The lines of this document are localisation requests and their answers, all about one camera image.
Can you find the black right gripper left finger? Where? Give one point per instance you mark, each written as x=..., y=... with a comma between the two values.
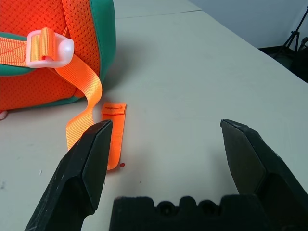
x=72, y=183

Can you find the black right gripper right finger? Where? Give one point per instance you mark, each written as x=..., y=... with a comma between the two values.
x=255, y=163

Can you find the orange and green backpack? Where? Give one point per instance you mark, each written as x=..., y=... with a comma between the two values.
x=36, y=81

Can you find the black camera tripod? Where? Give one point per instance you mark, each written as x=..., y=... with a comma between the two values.
x=295, y=36

